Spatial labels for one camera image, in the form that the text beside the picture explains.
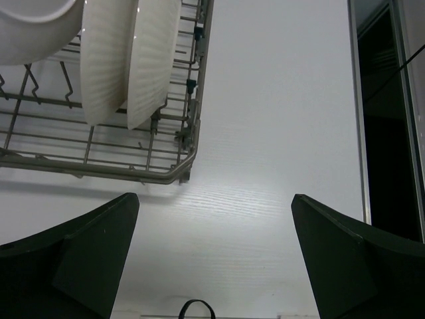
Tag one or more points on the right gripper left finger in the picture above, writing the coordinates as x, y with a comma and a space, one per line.
72, 270

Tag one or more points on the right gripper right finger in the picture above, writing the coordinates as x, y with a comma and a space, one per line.
357, 270

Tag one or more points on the floral plate brown rim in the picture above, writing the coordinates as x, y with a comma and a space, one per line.
106, 40
152, 54

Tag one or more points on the white plate orange sunburst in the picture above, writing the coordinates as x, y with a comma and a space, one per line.
34, 30

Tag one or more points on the grey wire dish rack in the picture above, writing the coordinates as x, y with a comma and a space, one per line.
43, 127

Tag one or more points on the black wall cable white plug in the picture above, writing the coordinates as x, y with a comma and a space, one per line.
395, 73

